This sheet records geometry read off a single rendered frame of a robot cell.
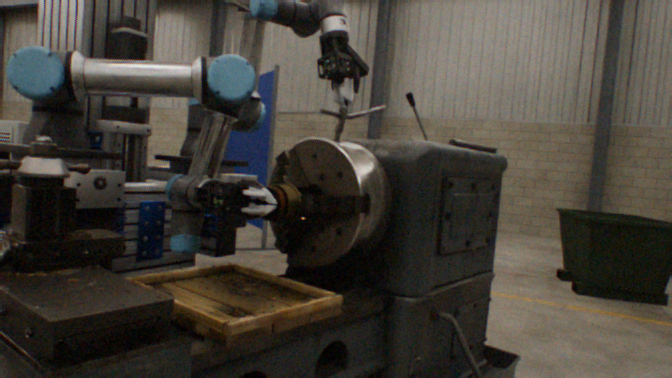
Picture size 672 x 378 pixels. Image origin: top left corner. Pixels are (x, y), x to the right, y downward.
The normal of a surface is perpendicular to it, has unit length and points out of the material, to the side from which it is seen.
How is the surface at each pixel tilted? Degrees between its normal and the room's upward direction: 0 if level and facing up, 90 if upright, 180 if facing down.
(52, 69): 91
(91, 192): 90
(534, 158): 90
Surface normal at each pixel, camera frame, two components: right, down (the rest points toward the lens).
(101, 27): 0.85, 0.10
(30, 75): 0.13, 0.07
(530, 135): -0.40, 0.01
